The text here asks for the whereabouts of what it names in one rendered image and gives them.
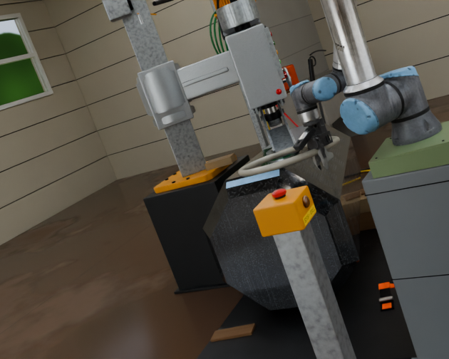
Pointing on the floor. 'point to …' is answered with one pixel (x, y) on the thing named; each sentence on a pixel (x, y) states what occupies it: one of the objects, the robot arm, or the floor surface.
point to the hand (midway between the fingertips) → (321, 167)
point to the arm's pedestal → (425, 251)
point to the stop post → (306, 271)
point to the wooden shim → (233, 333)
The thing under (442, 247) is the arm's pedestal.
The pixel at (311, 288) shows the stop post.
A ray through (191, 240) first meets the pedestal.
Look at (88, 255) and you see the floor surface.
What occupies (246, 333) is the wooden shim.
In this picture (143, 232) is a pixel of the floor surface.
